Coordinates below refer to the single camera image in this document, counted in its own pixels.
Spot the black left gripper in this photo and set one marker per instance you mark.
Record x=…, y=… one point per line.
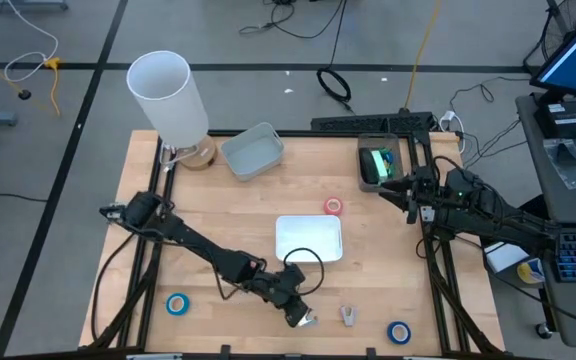
x=288, y=287

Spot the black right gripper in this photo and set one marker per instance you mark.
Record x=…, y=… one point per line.
x=425, y=192

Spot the mint green stapler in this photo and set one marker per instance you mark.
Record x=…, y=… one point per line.
x=379, y=167

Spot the pink tape roll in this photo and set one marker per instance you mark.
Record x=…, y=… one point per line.
x=326, y=206

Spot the blue tape roll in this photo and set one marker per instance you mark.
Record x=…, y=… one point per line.
x=390, y=333
x=169, y=304

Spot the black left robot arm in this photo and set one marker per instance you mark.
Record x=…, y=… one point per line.
x=193, y=242

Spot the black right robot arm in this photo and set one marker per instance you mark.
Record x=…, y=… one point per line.
x=508, y=225

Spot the black stapler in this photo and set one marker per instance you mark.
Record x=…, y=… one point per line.
x=367, y=167

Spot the grey staple remover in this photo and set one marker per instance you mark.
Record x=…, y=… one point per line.
x=349, y=317

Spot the clear container with green item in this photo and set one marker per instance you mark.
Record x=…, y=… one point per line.
x=383, y=188

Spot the black perforated bar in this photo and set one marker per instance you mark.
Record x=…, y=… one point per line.
x=368, y=122

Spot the white plastic bin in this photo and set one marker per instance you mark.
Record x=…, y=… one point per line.
x=308, y=235

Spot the white power adapter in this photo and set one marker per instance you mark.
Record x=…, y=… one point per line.
x=448, y=119

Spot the white box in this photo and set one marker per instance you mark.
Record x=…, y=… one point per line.
x=505, y=255

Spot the light grey plastic bin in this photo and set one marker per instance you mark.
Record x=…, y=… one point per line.
x=253, y=150

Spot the yellow and blue roll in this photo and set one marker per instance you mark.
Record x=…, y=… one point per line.
x=530, y=272

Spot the clear plastic bag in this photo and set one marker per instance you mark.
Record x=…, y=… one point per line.
x=568, y=165

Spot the black mini computer box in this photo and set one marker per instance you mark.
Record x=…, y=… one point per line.
x=563, y=120

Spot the black desk caster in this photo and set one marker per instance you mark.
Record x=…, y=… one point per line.
x=544, y=331

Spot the black floor fan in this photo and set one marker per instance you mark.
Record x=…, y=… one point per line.
x=560, y=15

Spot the white table lamp wooden base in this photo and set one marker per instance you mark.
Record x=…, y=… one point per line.
x=168, y=100

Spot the black floor plug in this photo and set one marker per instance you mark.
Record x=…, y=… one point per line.
x=24, y=94

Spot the black aluminium table frame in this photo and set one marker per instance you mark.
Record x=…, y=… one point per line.
x=154, y=260

